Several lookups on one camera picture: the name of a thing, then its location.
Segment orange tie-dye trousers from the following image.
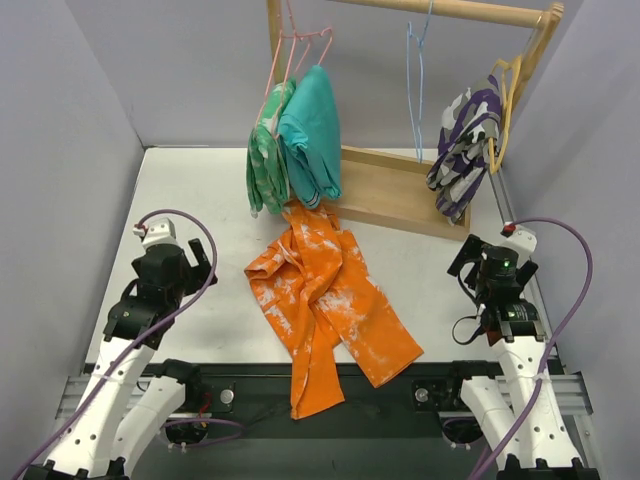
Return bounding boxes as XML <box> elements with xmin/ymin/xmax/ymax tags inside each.
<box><xmin>243</xmin><ymin>204</ymin><xmax>425</xmax><ymax>421</ymax></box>

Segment blue wire hanger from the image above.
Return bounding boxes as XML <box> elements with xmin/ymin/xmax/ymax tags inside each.
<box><xmin>405</xmin><ymin>1</ymin><xmax>433</xmax><ymax>163</ymax></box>

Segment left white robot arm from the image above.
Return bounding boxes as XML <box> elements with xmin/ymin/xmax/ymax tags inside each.
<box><xmin>23</xmin><ymin>236</ymin><xmax>217</xmax><ymax>479</ymax></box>

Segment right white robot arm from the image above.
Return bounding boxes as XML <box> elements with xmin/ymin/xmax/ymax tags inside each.
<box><xmin>412</xmin><ymin>224</ymin><xmax>599</xmax><ymax>479</ymax></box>

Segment green patterned trousers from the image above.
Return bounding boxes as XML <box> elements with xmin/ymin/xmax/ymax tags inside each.
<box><xmin>246</xmin><ymin>79</ymin><xmax>296</xmax><ymax>218</ymax></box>

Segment purple camouflage trousers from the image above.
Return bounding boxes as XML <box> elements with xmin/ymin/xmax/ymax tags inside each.
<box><xmin>426</xmin><ymin>75</ymin><xmax>502</xmax><ymax>225</ymax></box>

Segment yellow plastic hanger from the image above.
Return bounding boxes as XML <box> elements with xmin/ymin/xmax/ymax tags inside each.
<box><xmin>488</xmin><ymin>55</ymin><xmax>523</xmax><ymax>175</ymax></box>

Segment teal trousers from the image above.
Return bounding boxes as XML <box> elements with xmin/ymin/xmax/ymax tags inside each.
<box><xmin>277</xmin><ymin>65</ymin><xmax>342</xmax><ymax>209</ymax></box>

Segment wooden clothes rack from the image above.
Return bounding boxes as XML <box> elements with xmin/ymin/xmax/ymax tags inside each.
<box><xmin>266</xmin><ymin>0</ymin><xmax>565</xmax><ymax>243</ymax></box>

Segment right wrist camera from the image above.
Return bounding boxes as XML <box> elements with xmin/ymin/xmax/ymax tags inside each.
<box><xmin>500</xmin><ymin>222</ymin><xmax>537</xmax><ymax>268</ymax></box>

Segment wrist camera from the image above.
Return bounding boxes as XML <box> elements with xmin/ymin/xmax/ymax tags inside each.
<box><xmin>500</xmin><ymin>222</ymin><xmax>537</xmax><ymax>268</ymax></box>
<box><xmin>133</xmin><ymin>217</ymin><xmax>178</xmax><ymax>251</ymax></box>

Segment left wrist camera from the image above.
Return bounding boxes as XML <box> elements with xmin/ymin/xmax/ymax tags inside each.
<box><xmin>133</xmin><ymin>217</ymin><xmax>178</xmax><ymax>251</ymax></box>

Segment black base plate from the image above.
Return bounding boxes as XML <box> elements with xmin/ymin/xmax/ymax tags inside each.
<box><xmin>142</xmin><ymin>363</ymin><xmax>506</xmax><ymax>441</ymax></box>

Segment aluminium mounting rail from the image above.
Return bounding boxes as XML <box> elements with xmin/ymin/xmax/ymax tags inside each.
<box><xmin>53</xmin><ymin>369</ymin><xmax>595</xmax><ymax>421</ymax></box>

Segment pink wire hanger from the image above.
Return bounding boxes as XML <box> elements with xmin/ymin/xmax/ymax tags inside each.
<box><xmin>290</xmin><ymin>27</ymin><xmax>334</xmax><ymax>80</ymax></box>
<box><xmin>259</xmin><ymin>29</ymin><xmax>314</xmax><ymax>116</ymax></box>

